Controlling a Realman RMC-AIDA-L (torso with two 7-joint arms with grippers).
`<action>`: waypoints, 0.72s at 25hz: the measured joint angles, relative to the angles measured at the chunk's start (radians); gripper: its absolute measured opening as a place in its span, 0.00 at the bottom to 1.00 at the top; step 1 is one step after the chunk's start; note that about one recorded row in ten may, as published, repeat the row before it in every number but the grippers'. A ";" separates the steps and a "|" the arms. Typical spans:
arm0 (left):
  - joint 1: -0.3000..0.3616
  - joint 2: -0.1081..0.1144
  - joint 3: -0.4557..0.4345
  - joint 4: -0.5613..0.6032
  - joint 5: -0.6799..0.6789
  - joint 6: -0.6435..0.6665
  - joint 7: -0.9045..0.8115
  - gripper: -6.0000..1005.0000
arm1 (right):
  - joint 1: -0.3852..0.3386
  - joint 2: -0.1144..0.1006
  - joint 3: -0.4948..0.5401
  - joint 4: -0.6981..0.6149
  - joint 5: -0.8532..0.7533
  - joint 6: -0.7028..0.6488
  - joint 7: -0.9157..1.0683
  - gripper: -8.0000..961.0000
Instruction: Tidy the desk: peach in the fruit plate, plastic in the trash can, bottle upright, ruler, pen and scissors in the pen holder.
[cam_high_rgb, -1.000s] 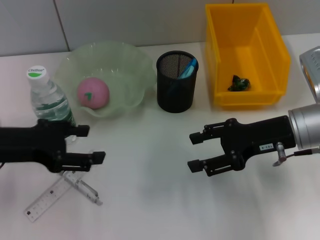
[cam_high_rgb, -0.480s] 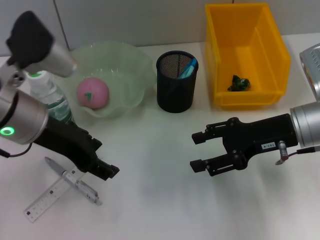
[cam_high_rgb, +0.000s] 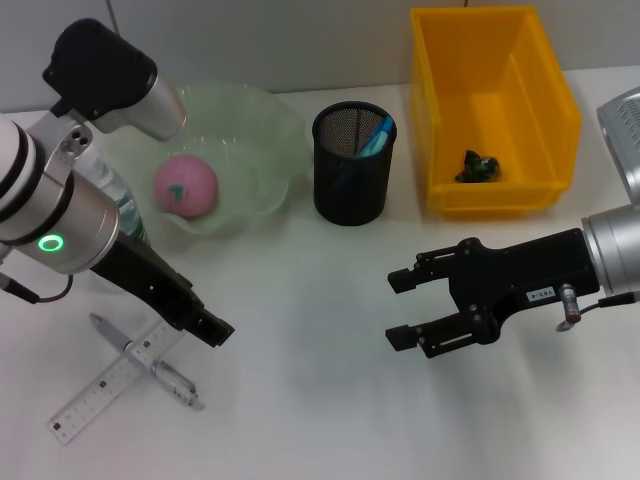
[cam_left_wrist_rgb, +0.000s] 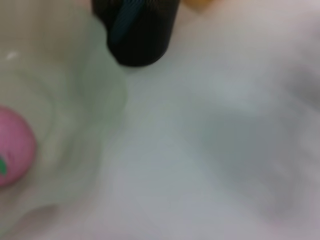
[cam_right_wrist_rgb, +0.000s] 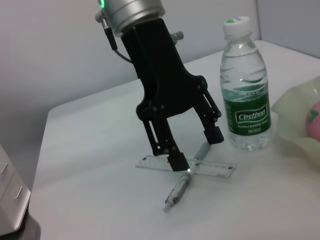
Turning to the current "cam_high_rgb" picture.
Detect clear plastic ruler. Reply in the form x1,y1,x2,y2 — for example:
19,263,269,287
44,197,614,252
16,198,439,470
47,322,185,446

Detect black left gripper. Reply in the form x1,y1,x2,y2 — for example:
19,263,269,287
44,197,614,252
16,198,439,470
91,233,236,350

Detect yellow plastic bin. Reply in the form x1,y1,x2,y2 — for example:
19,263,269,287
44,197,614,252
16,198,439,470
409,4,585,222

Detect right gripper cable with connectors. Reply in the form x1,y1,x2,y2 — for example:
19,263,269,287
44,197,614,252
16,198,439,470
555,282,640,335

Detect pink peach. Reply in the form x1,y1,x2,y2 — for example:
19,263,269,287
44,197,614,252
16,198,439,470
153,153,220,220

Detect silver clear pen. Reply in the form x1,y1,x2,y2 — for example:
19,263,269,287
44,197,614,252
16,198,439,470
88,312,206,414

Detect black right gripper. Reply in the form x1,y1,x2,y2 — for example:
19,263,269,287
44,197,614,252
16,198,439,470
384,228,601,360

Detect dark green plastic wrapper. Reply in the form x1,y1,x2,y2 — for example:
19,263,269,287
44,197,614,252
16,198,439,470
454,148,503,184

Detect clear water bottle green label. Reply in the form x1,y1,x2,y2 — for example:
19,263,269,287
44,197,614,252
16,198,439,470
79,142,152,247

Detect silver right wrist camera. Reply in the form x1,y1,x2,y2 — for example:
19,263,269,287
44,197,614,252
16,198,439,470
596,86,640,205

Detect translucent green fruit bowl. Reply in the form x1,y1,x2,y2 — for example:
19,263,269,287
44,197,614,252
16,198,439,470
107,82,311,237

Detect black mesh pen holder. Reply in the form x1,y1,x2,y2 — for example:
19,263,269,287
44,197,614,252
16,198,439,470
312,101,400,227

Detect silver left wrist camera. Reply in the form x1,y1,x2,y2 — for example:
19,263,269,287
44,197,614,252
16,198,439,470
41,17,188,142

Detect left gripper cable with connectors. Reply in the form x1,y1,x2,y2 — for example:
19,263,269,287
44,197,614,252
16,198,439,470
0,271,75,305

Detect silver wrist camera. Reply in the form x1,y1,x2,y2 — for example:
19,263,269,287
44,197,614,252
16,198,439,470
41,17,188,142
596,86,640,205

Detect gripper cable with connectors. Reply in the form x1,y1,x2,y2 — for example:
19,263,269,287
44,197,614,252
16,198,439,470
555,282,640,335
0,271,75,305

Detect blue scissors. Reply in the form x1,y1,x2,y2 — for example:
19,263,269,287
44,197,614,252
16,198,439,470
327,115,395,192

